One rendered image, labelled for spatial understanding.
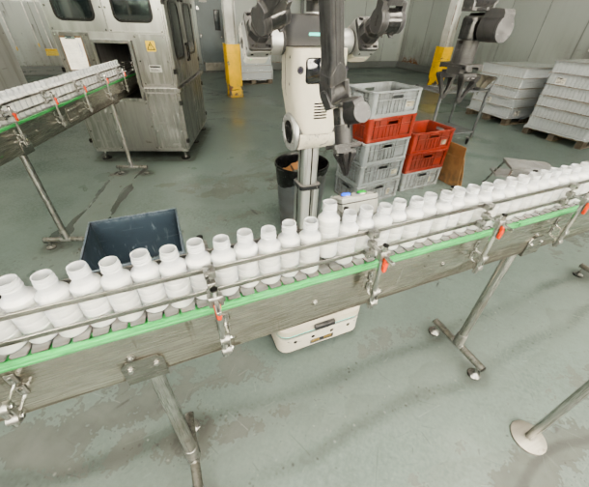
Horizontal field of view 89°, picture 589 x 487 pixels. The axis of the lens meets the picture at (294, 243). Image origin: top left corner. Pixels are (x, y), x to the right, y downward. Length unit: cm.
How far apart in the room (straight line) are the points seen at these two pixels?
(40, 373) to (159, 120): 378
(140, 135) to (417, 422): 419
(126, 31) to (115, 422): 372
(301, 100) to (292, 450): 152
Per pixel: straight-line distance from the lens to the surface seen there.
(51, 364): 88
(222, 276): 75
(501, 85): 781
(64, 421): 200
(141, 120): 447
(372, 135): 303
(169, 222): 134
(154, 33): 422
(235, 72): 828
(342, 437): 170
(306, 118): 130
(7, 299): 80
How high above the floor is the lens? 158
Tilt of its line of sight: 37 degrees down
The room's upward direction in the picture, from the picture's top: 2 degrees clockwise
